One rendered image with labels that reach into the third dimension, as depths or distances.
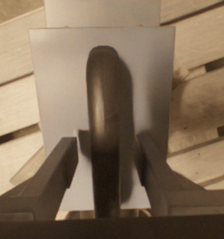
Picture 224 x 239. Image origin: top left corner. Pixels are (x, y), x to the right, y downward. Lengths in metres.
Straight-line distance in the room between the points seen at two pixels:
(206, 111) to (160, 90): 0.33
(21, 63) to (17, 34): 0.06
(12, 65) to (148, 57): 0.35
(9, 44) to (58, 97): 0.30
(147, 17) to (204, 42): 0.27
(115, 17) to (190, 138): 0.40
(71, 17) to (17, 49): 0.24
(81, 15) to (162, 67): 0.12
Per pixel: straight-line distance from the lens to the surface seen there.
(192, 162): 0.54
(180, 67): 0.37
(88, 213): 0.28
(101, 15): 0.23
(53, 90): 0.18
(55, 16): 0.24
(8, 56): 0.46
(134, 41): 0.18
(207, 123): 0.52
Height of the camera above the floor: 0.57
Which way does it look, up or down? 75 degrees down
